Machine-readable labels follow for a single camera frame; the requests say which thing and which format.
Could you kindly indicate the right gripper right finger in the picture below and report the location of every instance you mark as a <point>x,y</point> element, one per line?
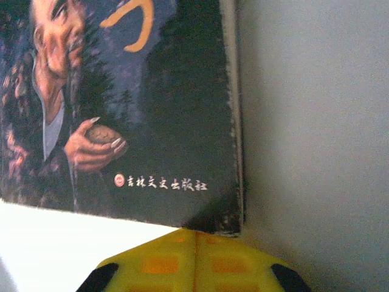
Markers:
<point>231,267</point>

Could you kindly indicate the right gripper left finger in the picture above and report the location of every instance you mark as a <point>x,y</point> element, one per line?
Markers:
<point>158,267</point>

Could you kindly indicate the dark illustrated book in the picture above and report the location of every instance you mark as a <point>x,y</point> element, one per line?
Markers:
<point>152,121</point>

